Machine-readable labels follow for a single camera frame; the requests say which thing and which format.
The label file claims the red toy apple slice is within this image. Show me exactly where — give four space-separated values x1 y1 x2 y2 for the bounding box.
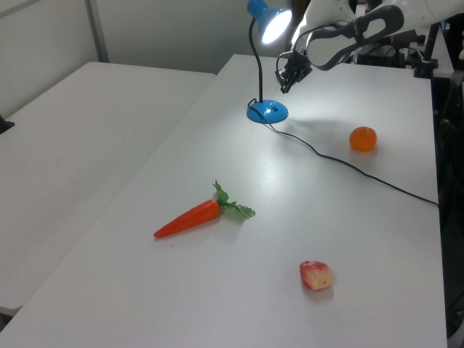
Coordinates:
299 260 334 292

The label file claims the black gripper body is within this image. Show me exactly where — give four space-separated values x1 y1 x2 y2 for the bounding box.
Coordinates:
274 50 314 83

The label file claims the toy carrot with green leaves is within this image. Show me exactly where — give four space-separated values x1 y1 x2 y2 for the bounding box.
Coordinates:
153 179 257 239

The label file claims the blue gooseneck desk lamp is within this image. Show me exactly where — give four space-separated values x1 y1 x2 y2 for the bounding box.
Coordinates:
246 0 294 125

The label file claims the black lamp power cable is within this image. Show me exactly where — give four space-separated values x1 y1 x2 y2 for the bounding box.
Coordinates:
247 99 440 207

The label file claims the white adjacent table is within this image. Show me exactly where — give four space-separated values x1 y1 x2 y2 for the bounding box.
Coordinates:
0 61 218 317

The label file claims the black equipment box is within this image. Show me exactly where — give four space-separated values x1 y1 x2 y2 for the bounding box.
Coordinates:
356 33 407 69

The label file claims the orange tangerine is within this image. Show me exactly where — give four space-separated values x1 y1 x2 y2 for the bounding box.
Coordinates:
349 125 378 152

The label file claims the black camera stand with clamp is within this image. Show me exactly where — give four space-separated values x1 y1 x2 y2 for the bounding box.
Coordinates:
413 20 440 79

